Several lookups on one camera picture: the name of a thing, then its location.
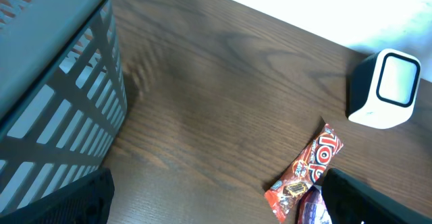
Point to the red Top chocolate bar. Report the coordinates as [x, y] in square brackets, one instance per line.
[303, 172]

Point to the grey plastic mesh basket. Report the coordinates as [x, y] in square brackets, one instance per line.
[63, 96]

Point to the red blue noodle packet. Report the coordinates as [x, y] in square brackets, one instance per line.
[312, 208]

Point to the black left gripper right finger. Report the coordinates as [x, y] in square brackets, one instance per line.
[351, 201]

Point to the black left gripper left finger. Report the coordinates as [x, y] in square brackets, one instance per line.
[86, 200]

